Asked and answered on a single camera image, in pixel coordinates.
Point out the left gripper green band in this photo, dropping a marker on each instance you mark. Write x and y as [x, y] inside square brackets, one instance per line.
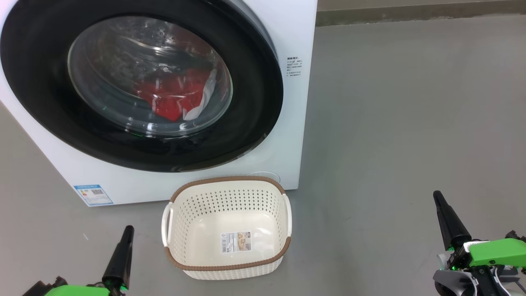
[78, 291]

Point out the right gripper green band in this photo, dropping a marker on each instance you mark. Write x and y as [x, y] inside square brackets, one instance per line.
[497, 251]

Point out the red and white garment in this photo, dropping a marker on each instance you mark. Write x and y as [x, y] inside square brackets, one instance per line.
[168, 96]

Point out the black glass washing machine door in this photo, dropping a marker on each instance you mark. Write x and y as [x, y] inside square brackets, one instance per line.
[254, 94]

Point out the cream perforated basket brown rim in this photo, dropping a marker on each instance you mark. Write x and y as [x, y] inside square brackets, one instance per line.
[230, 224]

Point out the printed label sticker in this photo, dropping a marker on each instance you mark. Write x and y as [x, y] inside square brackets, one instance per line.
[236, 242]

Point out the white front-load washing machine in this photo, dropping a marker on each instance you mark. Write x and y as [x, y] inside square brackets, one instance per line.
[296, 37]

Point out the blue energy label sticker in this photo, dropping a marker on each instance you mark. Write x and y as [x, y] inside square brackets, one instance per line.
[93, 195]

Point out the round white filter cover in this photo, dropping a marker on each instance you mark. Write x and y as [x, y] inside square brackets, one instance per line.
[269, 176]

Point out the dark grey baseboard strip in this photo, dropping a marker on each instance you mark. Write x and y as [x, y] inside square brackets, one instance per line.
[411, 14]

